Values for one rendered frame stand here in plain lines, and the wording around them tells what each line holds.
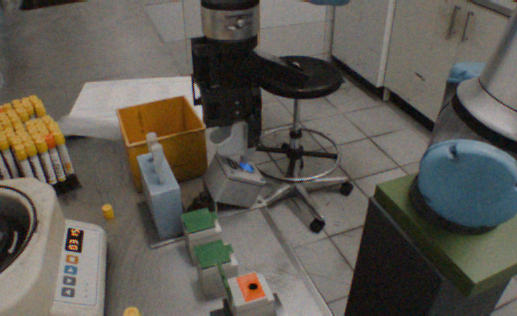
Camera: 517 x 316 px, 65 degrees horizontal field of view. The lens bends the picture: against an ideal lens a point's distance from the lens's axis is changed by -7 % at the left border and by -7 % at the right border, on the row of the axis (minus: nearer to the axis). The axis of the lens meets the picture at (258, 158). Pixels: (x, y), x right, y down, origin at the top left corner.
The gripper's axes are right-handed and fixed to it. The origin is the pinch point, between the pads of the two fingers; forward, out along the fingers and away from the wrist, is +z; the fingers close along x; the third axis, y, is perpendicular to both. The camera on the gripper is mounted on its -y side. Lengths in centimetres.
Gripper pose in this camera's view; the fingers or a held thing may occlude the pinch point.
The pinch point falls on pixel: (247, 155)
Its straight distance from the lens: 68.8
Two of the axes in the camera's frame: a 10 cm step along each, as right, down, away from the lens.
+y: -9.3, 2.2, -3.0
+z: 0.0, 8.1, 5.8
